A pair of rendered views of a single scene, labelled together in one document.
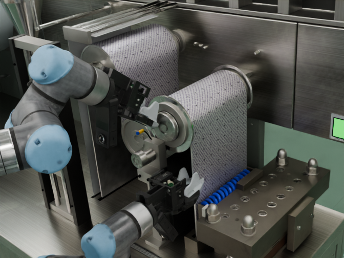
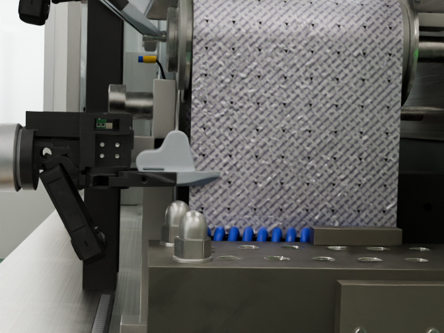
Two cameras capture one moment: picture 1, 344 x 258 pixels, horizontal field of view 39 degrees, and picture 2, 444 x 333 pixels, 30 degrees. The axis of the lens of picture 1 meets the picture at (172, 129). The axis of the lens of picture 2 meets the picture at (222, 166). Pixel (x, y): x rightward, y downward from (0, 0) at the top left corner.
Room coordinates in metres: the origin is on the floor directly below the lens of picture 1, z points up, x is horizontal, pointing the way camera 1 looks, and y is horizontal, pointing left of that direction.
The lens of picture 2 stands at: (0.37, -0.67, 1.15)
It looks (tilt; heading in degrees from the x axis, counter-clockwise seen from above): 3 degrees down; 42
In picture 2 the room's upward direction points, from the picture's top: 2 degrees clockwise
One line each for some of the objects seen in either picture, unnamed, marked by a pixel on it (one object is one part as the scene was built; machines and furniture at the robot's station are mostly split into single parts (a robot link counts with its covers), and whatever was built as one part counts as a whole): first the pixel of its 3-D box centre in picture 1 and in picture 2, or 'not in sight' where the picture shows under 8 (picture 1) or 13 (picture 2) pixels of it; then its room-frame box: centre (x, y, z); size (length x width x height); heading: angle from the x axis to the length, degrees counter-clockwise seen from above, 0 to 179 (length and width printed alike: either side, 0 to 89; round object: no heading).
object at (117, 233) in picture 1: (110, 239); not in sight; (0.82, 0.15, 1.11); 0.11 x 0.08 x 0.09; 137
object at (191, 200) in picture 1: (185, 199); (135, 178); (0.97, -0.02, 1.09); 0.09 x 0.05 x 0.02; 136
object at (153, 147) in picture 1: (154, 195); (146, 205); (1.06, 0.06, 1.05); 0.06 x 0.05 x 0.31; 137
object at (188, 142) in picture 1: (169, 124); (185, 40); (1.06, 0.00, 1.25); 0.15 x 0.01 x 0.15; 47
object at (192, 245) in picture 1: (222, 218); not in sight; (1.11, -0.12, 0.92); 0.28 x 0.04 x 0.04; 137
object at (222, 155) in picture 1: (220, 158); (295, 162); (1.11, -0.12, 1.11); 0.23 x 0.01 x 0.18; 137
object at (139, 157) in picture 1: (139, 159); (117, 101); (1.03, 0.08, 1.18); 0.04 x 0.02 x 0.04; 47
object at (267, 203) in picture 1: (267, 202); (351, 284); (1.06, -0.24, 1.00); 0.40 x 0.16 x 0.06; 137
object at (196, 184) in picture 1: (195, 182); (178, 158); (1.00, -0.05, 1.12); 0.09 x 0.03 x 0.06; 136
